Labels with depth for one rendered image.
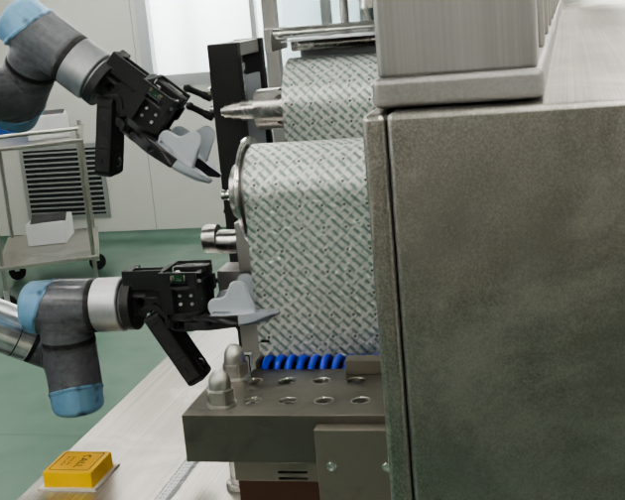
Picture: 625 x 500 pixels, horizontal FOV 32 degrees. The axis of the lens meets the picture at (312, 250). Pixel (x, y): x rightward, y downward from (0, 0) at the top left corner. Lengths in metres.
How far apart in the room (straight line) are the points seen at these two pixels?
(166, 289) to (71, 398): 0.22
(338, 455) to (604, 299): 0.77
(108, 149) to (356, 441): 0.56
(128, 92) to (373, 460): 0.61
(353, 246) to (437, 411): 0.87
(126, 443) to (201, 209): 5.88
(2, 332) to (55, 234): 4.80
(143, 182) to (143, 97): 6.05
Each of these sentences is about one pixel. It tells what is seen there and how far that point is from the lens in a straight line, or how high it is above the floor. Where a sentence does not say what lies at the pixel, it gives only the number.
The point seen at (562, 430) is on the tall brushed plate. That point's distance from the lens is 0.56.
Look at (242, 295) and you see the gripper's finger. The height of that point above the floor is 1.13.
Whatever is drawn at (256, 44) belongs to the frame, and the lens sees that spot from 1.89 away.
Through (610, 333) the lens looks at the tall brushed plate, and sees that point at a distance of 0.54.
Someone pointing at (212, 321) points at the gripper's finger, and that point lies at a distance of 1.44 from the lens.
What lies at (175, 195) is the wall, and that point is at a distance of 7.49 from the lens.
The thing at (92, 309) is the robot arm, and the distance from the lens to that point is 1.51.
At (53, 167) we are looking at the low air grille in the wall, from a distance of 7.79.
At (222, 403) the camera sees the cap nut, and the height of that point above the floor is 1.04.
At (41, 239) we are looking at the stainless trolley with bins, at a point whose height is 0.30.
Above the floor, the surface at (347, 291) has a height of 1.12.
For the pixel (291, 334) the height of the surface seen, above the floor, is 1.06.
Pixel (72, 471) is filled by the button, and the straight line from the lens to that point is 1.50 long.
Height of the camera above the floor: 1.50
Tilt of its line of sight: 13 degrees down
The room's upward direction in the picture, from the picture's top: 5 degrees counter-clockwise
